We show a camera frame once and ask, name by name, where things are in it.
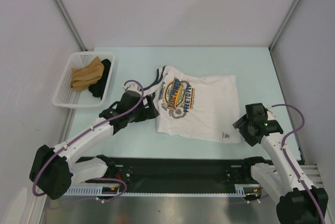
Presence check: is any left aluminium corner post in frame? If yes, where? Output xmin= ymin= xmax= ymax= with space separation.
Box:
xmin=52 ymin=0 xmax=87 ymax=51

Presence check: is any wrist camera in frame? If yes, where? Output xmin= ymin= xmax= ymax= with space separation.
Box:
xmin=266 ymin=107 xmax=276 ymax=120
xmin=123 ymin=83 xmax=141 ymax=95

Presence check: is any right aluminium corner post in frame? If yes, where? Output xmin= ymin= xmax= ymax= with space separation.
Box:
xmin=269 ymin=0 xmax=303 ymax=53

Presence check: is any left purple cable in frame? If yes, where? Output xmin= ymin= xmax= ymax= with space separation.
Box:
xmin=31 ymin=79 xmax=144 ymax=204

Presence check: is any white slotted cable duct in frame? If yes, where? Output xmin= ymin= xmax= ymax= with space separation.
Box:
xmin=64 ymin=184 xmax=261 ymax=198

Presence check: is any white plastic basket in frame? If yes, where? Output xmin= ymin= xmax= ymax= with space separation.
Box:
xmin=52 ymin=51 xmax=116 ymax=109

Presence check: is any tan tank top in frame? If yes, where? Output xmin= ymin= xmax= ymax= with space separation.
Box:
xmin=70 ymin=57 xmax=105 ymax=91

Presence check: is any aluminium corner post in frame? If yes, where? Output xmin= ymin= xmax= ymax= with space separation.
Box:
xmin=52 ymin=0 xmax=87 ymax=51
xmin=269 ymin=0 xmax=303 ymax=53

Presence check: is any black tank top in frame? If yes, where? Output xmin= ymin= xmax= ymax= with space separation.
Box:
xmin=88 ymin=59 xmax=111 ymax=99

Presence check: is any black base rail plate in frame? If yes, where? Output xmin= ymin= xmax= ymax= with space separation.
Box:
xmin=85 ymin=156 xmax=272 ymax=189

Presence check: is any purple cable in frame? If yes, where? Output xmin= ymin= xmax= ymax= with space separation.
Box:
xmin=261 ymin=104 xmax=325 ymax=224
xmin=31 ymin=79 xmax=144 ymax=204

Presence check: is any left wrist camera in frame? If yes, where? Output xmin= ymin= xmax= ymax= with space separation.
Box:
xmin=123 ymin=83 xmax=141 ymax=95

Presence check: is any white graphic tank top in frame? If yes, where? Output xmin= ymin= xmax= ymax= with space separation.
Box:
xmin=141 ymin=65 xmax=241 ymax=144

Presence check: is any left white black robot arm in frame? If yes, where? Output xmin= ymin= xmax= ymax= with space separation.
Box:
xmin=29 ymin=91 xmax=159 ymax=200

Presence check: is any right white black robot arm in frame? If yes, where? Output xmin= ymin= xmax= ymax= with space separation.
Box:
xmin=233 ymin=103 xmax=329 ymax=223

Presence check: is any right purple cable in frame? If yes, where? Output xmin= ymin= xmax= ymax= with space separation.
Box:
xmin=261 ymin=104 xmax=325 ymax=224

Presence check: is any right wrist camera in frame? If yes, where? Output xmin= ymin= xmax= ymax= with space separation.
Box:
xmin=266 ymin=107 xmax=276 ymax=120

